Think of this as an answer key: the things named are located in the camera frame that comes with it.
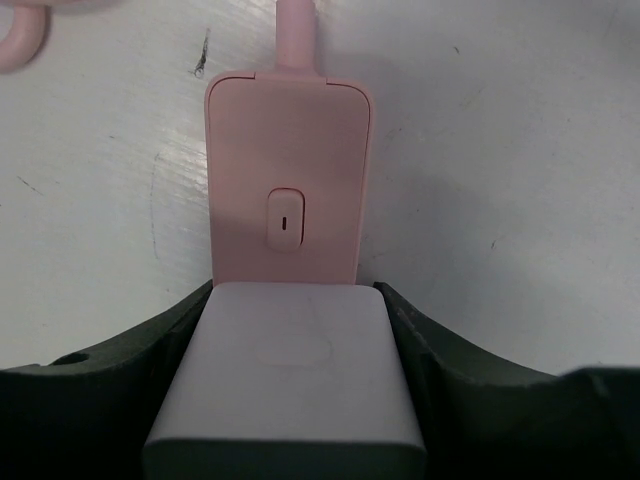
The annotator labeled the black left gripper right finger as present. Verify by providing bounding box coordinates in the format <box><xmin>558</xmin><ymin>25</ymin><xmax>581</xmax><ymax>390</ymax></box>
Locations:
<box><xmin>374</xmin><ymin>282</ymin><xmax>639</xmax><ymax>479</ymax></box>

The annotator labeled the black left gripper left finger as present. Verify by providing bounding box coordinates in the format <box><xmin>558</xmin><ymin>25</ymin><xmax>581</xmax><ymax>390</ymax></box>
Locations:
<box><xmin>1</xmin><ymin>283</ymin><xmax>213</xmax><ymax>479</ymax></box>

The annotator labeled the white charger plug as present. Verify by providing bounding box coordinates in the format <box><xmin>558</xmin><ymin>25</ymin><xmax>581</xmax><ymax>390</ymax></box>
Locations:
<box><xmin>142</xmin><ymin>283</ymin><xmax>426</xmax><ymax>479</ymax></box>

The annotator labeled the pink power strip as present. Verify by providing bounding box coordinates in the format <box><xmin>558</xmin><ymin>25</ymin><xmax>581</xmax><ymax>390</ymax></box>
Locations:
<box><xmin>205</xmin><ymin>72</ymin><xmax>373</xmax><ymax>284</ymax></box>

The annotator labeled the pink power strip cord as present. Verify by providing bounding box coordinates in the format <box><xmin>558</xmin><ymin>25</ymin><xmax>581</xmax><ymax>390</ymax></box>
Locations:
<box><xmin>0</xmin><ymin>0</ymin><xmax>321</xmax><ymax>81</ymax></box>

